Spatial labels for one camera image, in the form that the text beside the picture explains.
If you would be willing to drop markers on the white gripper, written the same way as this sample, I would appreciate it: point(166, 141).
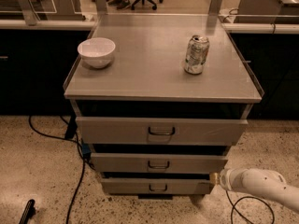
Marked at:
point(224, 178)

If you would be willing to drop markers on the black counter with white top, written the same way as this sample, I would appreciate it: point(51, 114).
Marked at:
point(34, 64)

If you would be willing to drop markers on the grey top drawer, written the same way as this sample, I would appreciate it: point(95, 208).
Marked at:
point(146, 131)

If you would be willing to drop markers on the grey bottom drawer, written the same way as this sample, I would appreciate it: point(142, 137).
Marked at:
point(156, 186)

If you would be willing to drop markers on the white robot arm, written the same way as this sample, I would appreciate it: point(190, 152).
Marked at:
point(266, 184)

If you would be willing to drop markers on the white ceramic bowl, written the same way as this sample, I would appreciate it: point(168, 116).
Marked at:
point(97, 52)

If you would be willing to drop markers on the grey drawer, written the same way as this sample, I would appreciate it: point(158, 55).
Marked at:
point(146, 131)
point(157, 163)
point(156, 186)

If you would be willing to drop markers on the crushed silver soda can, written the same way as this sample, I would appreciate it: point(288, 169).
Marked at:
point(196, 54)

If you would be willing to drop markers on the grey metal drawer cabinet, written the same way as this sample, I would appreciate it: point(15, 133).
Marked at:
point(147, 80)

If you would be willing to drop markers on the black object on floor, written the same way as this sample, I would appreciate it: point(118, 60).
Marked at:
point(28, 211)

